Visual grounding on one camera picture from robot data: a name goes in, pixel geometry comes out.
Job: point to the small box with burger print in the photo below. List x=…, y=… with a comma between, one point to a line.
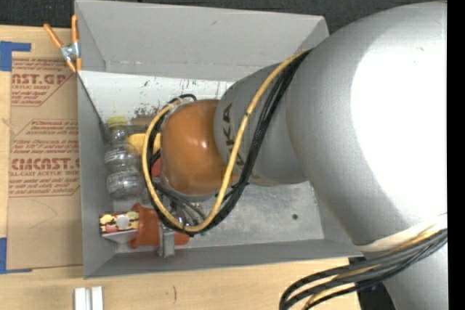
x=116, y=222

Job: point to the red rounded object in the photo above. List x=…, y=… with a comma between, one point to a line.
x=156, y=167

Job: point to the clear plastic bottle, yellow cap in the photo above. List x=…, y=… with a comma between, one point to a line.
x=121, y=170

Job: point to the brown cardboard board, red print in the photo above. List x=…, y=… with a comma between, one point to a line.
x=43, y=214

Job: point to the orange plastic cup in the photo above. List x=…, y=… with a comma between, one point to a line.
x=147, y=227

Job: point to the grey metal bin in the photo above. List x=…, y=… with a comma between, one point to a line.
x=174, y=43

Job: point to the yellow rounded object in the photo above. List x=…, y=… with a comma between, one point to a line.
x=137, y=141

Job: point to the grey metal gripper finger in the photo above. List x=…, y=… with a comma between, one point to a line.
x=167, y=245

